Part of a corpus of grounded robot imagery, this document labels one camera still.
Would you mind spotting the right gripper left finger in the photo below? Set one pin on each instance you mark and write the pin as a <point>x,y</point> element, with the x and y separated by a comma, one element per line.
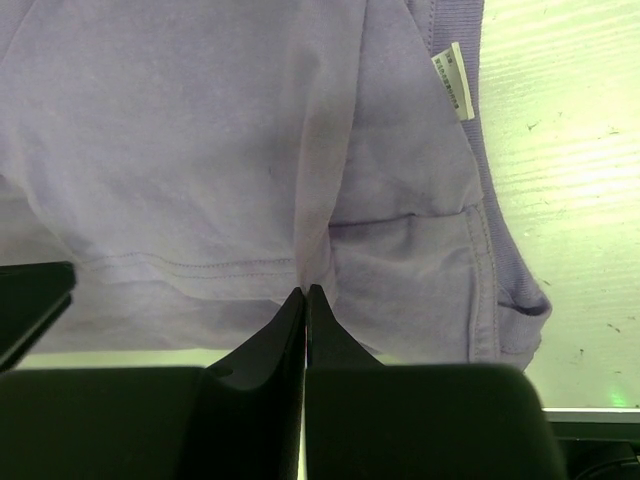
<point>236,419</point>

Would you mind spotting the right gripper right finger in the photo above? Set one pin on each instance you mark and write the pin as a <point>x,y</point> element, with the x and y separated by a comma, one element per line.
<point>365,420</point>

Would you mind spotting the lavender t-shirt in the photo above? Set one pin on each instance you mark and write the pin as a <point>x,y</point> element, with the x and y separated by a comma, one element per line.
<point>198,160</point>

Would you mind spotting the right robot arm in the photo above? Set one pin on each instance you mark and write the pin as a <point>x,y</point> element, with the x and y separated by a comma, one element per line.
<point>35,305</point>

